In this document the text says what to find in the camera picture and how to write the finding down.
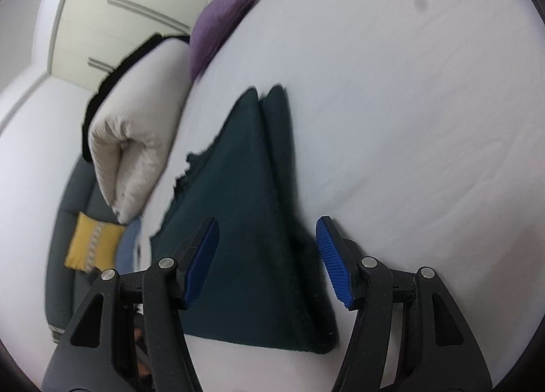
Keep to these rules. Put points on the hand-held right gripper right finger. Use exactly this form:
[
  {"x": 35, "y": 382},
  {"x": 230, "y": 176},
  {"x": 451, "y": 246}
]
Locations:
[{"x": 334, "y": 264}]

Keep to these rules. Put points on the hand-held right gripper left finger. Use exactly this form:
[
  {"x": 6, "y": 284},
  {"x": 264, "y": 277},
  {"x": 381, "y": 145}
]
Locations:
[{"x": 200, "y": 264}]

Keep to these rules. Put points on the dark green sweater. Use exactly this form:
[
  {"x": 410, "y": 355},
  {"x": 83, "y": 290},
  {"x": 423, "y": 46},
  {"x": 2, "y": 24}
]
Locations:
[{"x": 247, "y": 204}]

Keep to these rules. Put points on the blue pillow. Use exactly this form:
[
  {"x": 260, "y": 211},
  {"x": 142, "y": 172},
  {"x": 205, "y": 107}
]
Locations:
[{"x": 130, "y": 243}]

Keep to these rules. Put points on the yellow throw pillow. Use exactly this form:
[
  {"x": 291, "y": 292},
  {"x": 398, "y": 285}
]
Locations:
[{"x": 91, "y": 243}]

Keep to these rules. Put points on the grey padded headboard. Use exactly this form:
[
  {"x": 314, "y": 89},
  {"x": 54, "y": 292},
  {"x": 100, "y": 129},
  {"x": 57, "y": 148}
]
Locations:
[{"x": 68, "y": 213}]

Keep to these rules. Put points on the rolled beige duvet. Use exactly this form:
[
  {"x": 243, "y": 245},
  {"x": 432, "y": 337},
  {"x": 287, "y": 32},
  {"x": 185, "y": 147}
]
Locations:
[{"x": 140, "y": 119}]

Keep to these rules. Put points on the purple throw pillow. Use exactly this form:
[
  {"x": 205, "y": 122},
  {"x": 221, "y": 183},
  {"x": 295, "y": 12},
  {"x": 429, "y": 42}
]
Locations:
[{"x": 217, "y": 21}]

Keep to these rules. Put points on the white wardrobe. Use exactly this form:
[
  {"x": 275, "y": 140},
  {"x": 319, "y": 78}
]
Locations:
[{"x": 110, "y": 30}]

